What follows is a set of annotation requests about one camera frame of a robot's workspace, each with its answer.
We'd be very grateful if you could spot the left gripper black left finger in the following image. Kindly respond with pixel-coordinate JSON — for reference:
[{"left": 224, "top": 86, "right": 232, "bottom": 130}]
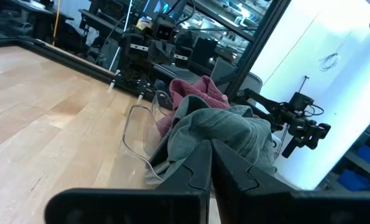
[{"left": 44, "top": 139, "right": 212, "bottom": 224}]

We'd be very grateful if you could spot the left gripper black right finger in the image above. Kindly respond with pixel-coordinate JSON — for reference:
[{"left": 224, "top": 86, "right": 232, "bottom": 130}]
[{"left": 211, "top": 138, "right": 370, "bottom": 224}]

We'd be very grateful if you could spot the clear plastic bin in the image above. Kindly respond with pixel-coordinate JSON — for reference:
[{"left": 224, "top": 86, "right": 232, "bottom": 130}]
[
  {"left": 151, "top": 89, "right": 176, "bottom": 121},
  {"left": 121, "top": 104, "right": 173, "bottom": 177}
]

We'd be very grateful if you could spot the blue storage bin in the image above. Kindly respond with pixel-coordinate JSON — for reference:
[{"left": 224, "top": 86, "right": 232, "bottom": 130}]
[
  {"left": 354, "top": 143, "right": 370, "bottom": 170},
  {"left": 336, "top": 167, "right": 370, "bottom": 192}
]

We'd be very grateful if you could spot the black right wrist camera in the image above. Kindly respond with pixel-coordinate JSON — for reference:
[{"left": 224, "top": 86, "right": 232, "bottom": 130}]
[{"left": 153, "top": 21, "right": 177, "bottom": 42}]

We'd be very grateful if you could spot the black aluminium table frame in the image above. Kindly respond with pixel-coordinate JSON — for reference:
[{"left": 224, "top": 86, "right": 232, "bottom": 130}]
[{"left": 0, "top": 0, "right": 293, "bottom": 102}]

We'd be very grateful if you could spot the yellow cable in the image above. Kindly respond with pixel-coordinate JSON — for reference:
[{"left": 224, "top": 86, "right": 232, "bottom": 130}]
[{"left": 52, "top": 0, "right": 63, "bottom": 47}]

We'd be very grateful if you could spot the white coiled cable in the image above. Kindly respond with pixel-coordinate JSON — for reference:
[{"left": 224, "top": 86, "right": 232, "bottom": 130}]
[{"left": 319, "top": 52, "right": 341, "bottom": 72}]

